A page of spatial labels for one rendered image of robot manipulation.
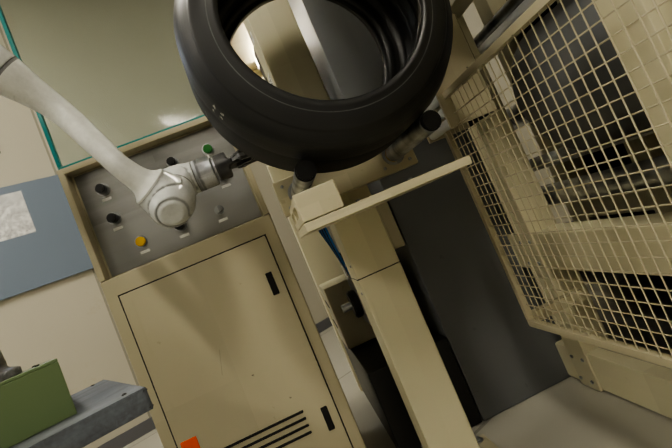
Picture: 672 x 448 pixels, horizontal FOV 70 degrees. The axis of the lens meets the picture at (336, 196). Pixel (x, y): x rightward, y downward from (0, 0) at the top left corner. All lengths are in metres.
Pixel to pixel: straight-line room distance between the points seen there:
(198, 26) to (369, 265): 0.74
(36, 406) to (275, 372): 0.75
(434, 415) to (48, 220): 3.02
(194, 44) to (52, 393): 0.67
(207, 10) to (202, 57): 0.09
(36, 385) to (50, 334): 2.71
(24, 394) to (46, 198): 2.90
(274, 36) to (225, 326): 0.87
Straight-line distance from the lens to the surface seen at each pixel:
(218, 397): 1.60
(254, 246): 1.53
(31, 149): 4.00
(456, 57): 1.43
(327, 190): 0.94
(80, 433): 0.94
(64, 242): 3.79
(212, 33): 0.96
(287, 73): 1.39
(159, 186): 1.21
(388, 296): 1.34
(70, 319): 3.75
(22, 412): 1.03
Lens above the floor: 0.77
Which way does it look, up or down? 4 degrees up
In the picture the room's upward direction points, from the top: 23 degrees counter-clockwise
